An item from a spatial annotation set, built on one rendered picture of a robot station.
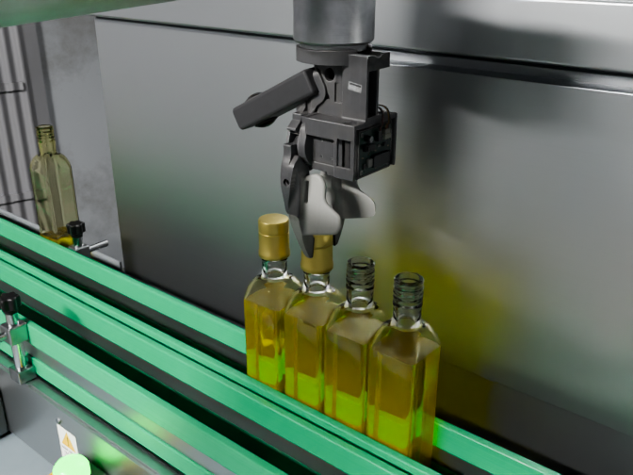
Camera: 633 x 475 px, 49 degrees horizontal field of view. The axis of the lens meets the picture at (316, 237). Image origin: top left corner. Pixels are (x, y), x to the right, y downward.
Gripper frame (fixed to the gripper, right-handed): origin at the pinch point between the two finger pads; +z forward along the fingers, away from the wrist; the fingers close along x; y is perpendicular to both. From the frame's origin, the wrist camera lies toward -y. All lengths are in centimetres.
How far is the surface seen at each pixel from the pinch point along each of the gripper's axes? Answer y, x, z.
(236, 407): -6.7, -6.6, 21.2
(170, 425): -9.8, -13.9, 20.8
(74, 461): -23.0, -18.7, 29.9
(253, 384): -5.8, -4.4, 18.9
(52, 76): -224, 104, 23
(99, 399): -24.3, -13.5, 24.2
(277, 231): -4.3, -1.4, 0.0
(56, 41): -223, 108, 9
